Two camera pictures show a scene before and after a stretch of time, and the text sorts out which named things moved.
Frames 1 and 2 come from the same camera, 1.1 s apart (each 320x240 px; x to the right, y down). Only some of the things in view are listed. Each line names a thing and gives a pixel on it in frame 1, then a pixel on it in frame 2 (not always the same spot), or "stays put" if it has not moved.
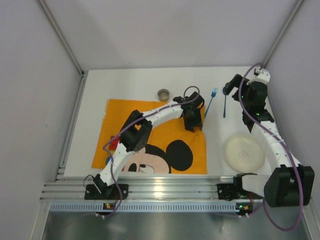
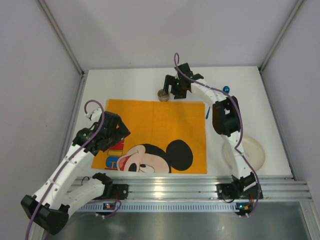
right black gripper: x=238 y=83 to x=171 y=81
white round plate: x=244 y=154 stays put
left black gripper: x=193 y=122 to x=116 y=129
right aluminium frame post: x=298 y=5 stays put
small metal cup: x=163 y=95 stays put
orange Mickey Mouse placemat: x=173 y=147 stays put
